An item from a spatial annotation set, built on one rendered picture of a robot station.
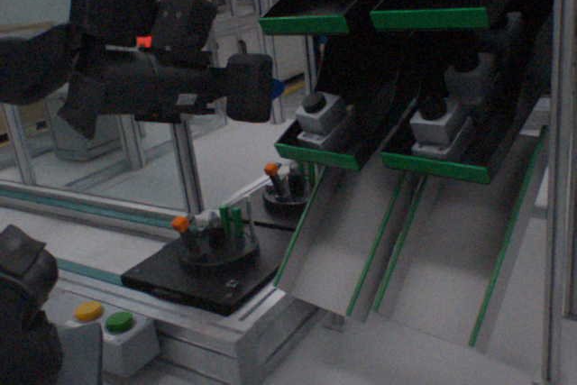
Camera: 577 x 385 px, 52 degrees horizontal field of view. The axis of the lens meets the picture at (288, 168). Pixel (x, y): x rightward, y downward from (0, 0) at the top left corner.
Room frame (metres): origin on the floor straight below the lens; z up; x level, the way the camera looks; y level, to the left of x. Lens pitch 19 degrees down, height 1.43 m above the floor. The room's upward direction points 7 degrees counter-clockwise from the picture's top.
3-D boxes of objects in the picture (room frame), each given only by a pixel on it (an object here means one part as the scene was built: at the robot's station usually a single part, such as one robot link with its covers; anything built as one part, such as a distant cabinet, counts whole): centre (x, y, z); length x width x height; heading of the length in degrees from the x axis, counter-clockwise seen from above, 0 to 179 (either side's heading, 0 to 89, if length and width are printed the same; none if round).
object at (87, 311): (0.79, 0.33, 0.96); 0.04 x 0.04 x 0.02
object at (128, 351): (0.79, 0.33, 0.93); 0.21 x 0.07 x 0.06; 55
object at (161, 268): (0.92, 0.13, 0.96); 0.24 x 0.24 x 0.02; 55
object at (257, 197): (1.13, -0.01, 1.01); 0.24 x 0.24 x 0.13; 55
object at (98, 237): (1.11, 0.37, 0.91); 0.84 x 0.28 x 0.10; 55
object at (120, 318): (0.75, 0.27, 0.96); 0.04 x 0.04 x 0.02
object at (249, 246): (0.92, 0.13, 0.98); 0.14 x 0.14 x 0.02
